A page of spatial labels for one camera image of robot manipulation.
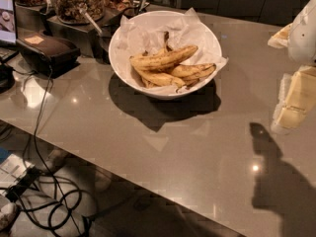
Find white bowl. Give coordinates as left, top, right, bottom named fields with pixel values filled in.
left=108, top=10, right=223, bottom=101

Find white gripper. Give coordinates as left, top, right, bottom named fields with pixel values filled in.
left=268, top=0, right=316, bottom=134

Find laptop screen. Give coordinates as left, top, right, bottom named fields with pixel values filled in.
left=0, top=0, right=18, bottom=46

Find white scoop handle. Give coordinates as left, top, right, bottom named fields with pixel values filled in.
left=79, top=8, right=103, bottom=37

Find dark brown pouch case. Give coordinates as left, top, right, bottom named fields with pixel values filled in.
left=17, top=32, right=81, bottom=78

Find white paper bowl liner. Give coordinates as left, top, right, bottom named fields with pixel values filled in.
left=113, top=7, right=229, bottom=96

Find spotted yellow banana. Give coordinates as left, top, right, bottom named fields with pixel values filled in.
left=170, top=63, right=216, bottom=80
left=129, top=32, right=198, bottom=70
left=136, top=70, right=186, bottom=88

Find glass jar of nuts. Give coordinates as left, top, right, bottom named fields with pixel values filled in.
left=51, top=0, right=104, bottom=25

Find papers on floor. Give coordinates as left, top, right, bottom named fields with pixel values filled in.
left=0, top=148, right=34, bottom=201

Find black cable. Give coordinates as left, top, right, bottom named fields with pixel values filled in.
left=0, top=64, right=93, bottom=237

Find dark jar stand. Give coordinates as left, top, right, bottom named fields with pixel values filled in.
left=16, top=5, right=145, bottom=60

